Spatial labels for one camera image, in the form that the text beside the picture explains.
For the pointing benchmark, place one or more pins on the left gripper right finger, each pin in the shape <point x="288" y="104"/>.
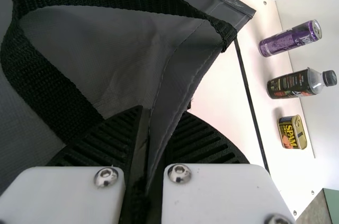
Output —
<point x="212" y="189"/>

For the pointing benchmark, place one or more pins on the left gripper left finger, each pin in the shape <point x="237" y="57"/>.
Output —
<point x="79" y="181"/>

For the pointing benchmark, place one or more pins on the rectangular gold tin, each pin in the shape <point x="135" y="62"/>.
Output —
<point x="292" y="131"/>

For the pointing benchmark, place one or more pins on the dark coffee bottle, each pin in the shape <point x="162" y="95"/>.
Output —
<point x="291" y="85"/>

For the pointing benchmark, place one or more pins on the purple can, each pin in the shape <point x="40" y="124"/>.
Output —
<point x="288" y="38"/>

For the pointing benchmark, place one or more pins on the black strip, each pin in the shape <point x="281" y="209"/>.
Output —
<point x="250" y="102"/>

